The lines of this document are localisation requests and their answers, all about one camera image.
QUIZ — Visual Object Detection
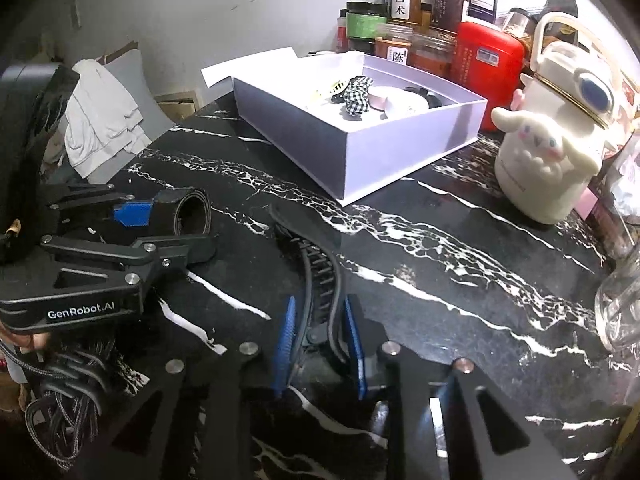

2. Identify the green label black lid jar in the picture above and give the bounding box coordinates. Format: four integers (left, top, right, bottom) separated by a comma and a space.
346, 1, 388, 41

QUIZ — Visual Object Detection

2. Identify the black mesh hair bow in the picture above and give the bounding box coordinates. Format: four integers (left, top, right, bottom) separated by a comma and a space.
405, 86, 444, 109

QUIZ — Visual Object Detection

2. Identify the nut jar black lid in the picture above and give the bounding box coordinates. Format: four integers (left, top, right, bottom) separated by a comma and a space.
502, 7, 538, 48

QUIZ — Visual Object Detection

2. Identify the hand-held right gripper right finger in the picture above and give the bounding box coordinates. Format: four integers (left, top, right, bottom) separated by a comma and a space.
344, 294, 576, 480

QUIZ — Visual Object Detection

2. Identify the red canister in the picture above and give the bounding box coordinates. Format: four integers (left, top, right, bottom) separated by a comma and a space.
452, 20, 526, 96

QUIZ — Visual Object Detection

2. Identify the white cartoon kettle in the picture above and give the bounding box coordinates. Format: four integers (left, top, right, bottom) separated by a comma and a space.
490, 12, 628, 225

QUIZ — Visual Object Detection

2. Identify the clear plastic wrapper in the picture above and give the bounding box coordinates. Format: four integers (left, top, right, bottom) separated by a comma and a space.
600, 130, 640, 256

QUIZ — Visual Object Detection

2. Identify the black white gingham scrunchie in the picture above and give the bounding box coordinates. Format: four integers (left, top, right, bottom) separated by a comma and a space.
340, 76, 376, 121

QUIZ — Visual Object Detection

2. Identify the orange brown clear lid jar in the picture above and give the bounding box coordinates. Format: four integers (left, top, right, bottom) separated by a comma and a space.
410, 32, 458, 78

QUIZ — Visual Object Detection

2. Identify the wooden frame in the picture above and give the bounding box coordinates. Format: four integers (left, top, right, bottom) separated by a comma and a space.
155, 89, 201, 111

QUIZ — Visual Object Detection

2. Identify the glass mug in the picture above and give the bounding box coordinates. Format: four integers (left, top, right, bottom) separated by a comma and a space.
594, 255, 640, 361

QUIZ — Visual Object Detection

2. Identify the orange powder jar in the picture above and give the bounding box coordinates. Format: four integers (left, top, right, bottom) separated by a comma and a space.
375, 22, 414, 66

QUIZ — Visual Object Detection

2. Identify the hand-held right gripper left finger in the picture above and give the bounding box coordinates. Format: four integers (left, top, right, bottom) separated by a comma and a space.
67, 295, 298, 480

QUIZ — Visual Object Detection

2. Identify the cream hair clip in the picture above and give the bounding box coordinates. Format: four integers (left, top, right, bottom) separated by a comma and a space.
307, 77, 347, 107

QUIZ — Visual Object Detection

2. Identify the dark brown label jar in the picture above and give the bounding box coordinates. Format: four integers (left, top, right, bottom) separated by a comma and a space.
430, 0, 471, 33

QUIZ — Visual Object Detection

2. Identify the round white compact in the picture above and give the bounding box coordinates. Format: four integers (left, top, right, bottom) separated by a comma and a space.
387, 92, 431, 117

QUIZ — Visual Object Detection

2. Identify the white gift box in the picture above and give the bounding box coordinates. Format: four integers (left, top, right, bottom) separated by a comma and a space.
201, 46, 488, 207

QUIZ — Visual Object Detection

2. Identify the white cloth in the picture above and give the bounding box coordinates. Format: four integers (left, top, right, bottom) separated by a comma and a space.
64, 59, 151, 181

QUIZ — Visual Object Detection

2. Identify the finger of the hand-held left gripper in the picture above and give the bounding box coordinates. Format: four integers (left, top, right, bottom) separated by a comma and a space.
44, 184, 151, 226
10, 233, 219, 303

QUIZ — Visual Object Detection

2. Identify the person's left hand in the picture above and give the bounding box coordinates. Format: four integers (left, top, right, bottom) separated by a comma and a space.
0, 324, 48, 357

